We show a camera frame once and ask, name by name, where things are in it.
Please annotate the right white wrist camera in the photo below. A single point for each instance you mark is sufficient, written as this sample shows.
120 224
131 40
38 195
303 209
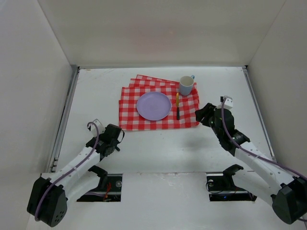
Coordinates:
226 102

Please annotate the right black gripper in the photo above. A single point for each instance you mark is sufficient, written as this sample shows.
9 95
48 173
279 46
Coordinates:
207 114

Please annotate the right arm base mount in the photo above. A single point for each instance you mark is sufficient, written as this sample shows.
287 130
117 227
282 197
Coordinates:
221 187

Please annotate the lilac round plate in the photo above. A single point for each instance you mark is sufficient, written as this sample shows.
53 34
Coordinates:
153 106

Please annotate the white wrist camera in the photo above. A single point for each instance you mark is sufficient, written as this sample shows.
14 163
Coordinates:
226 102
95 126

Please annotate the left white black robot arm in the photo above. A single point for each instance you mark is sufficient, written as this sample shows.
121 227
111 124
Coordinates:
53 193

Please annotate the red white checkered cloth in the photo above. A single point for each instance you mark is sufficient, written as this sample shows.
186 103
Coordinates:
129 118

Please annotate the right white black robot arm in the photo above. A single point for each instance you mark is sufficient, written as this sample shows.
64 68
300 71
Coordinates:
286 193

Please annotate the gold knife teal handle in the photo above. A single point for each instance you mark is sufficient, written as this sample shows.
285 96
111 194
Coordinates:
177 105

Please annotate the aluminium table edge rail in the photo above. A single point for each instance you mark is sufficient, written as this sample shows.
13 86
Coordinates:
245 71

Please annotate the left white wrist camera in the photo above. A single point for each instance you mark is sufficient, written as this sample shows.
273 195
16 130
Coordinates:
95 126

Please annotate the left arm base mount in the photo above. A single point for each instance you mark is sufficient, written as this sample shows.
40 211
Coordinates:
108 189

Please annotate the light blue mug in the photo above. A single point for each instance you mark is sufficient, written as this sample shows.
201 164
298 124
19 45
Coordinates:
186 84

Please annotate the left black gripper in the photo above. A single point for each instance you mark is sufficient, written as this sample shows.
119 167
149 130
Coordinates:
114 133

